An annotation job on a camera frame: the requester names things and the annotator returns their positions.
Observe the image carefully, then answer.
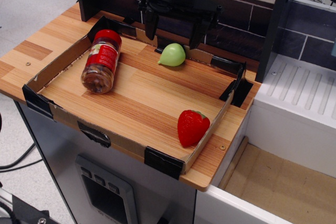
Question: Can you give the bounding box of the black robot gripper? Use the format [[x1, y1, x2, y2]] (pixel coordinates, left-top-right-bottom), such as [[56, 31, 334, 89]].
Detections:
[[138, 0, 222, 49]]

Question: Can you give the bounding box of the red-capped basil spice bottle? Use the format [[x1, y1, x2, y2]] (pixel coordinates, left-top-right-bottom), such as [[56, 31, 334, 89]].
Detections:
[[81, 29, 122, 94]]

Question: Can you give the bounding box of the cardboard fence with black tape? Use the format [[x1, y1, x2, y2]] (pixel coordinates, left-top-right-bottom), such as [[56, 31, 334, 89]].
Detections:
[[23, 17, 258, 187]]

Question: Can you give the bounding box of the green toy pear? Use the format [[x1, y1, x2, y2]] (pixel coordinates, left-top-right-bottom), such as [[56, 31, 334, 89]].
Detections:
[[158, 43, 186, 67]]

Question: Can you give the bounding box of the red toy strawberry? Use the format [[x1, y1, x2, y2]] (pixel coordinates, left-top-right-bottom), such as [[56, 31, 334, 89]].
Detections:
[[177, 110, 210, 147]]

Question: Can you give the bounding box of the white ribbed drainboard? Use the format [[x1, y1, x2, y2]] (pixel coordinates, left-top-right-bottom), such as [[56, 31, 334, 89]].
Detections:
[[254, 54, 336, 136]]

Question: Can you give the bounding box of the dark vertical post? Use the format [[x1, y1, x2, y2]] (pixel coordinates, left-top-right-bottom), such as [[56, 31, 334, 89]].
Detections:
[[255, 0, 286, 83]]

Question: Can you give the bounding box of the black metal bracket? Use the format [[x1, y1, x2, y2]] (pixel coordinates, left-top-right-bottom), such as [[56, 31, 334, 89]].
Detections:
[[1, 195, 57, 223]]

